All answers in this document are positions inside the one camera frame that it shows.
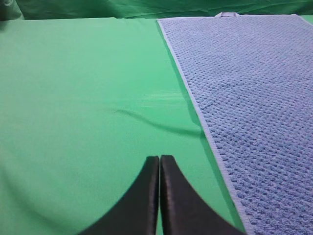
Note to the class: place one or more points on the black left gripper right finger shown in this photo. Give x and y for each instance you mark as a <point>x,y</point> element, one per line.
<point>183,211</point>

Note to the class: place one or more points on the blue waffle-weave towel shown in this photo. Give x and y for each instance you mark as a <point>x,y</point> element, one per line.
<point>250,79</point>

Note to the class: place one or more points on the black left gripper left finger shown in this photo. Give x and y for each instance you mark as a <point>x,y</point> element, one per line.
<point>136,211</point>

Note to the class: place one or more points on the green backdrop cloth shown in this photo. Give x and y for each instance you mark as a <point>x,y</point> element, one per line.
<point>147,9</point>

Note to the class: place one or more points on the green table cloth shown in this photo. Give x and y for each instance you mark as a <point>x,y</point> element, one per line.
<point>83,103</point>

